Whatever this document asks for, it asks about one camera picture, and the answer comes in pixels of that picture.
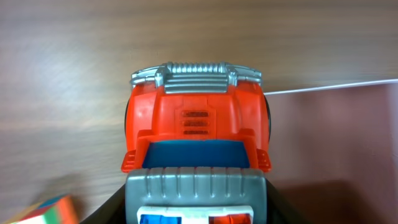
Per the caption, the white cardboard box pink inside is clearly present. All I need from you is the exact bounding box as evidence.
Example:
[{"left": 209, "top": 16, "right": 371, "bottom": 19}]
[{"left": 267, "top": 80, "right": 397, "bottom": 223}]

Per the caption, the colourful puzzle cube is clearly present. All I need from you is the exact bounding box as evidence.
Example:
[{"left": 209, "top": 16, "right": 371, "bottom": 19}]
[{"left": 4, "top": 194, "right": 80, "bottom": 224}]

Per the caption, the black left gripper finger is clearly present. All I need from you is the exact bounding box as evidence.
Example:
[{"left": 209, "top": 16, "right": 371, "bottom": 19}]
[{"left": 81, "top": 185, "right": 126, "bottom": 224}]

